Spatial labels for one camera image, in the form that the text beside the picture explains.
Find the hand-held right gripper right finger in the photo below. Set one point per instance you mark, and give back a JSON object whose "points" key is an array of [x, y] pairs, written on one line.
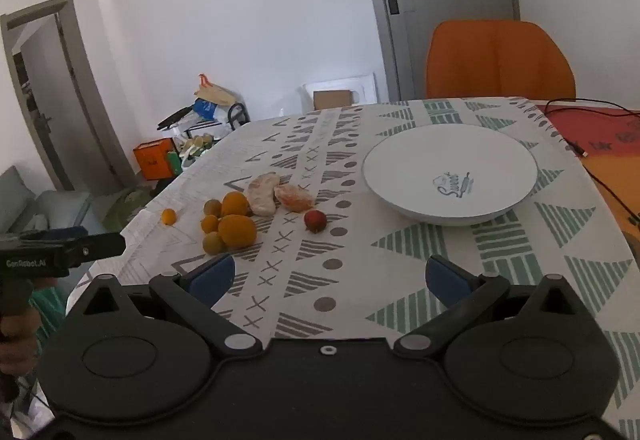
{"points": [[445, 280]]}

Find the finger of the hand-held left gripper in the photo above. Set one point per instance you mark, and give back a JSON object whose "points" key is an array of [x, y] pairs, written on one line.
{"points": [[95, 247]]}

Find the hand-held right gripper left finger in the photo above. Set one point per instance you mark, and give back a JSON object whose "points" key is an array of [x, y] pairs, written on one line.
{"points": [[212, 277]]}

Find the yellow-green round fruit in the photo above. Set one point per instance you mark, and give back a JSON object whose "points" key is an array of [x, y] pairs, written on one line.
{"points": [[214, 243], [212, 207]]}

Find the large orange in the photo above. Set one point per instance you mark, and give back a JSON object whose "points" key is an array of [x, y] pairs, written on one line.
{"points": [[237, 231]]}

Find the small orange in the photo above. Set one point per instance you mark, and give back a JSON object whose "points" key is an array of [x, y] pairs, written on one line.
{"points": [[210, 223]]}

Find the medium round orange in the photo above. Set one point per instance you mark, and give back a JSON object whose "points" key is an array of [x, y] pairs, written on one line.
{"points": [[235, 203]]}

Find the beige bread piece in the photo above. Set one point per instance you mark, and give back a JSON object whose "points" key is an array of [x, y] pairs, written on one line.
{"points": [[262, 197]]}

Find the white ceramic plate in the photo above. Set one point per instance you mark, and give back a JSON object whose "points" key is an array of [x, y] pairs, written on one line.
{"points": [[425, 160]]}

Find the person's left hand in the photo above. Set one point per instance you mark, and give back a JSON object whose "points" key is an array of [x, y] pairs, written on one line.
{"points": [[15, 342]]}

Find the green cloth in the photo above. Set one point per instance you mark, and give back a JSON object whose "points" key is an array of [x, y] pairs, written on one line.
{"points": [[120, 205]]}

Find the grey sofa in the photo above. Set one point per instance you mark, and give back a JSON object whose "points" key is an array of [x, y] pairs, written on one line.
{"points": [[50, 205]]}

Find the tiny orange kumquat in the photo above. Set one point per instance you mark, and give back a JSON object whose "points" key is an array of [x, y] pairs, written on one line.
{"points": [[167, 216]]}

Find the patterned white tablecloth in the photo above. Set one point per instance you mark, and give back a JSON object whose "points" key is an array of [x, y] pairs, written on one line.
{"points": [[350, 270]]}

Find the orange box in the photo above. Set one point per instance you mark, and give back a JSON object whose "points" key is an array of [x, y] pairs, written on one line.
{"points": [[152, 160]]}

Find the peeled orange segment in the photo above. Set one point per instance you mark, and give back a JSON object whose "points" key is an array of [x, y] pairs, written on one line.
{"points": [[295, 198]]}

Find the small red fruit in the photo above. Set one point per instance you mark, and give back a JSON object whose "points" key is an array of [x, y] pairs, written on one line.
{"points": [[315, 220]]}

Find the long black tool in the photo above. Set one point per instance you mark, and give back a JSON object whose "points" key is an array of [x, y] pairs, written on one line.
{"points": [[175, 118]]}

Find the dark interior door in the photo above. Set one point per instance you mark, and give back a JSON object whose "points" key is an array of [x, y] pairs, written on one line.
{"points": [[60, 95]]}

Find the blue and white plastic bag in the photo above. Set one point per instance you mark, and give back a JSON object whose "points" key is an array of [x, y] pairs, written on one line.
{"points": [[204, 107]]}

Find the brown paper bag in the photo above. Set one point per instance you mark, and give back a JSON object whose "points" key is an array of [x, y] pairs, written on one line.
{"points": [[215, 93]]}

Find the brown cardboard box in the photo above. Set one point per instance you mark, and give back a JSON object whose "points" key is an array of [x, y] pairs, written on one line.
{"points": [[332, 99]]}

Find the red and orange mat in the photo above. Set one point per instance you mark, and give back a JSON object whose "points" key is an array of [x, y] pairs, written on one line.
{"points": [[610, 140]]}

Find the white foam board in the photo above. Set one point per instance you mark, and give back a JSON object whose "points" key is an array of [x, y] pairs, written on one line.
{"points": [[340, 83]]}

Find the orange chair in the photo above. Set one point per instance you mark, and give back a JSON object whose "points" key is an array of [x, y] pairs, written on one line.
{"points": [[500, 60]]}

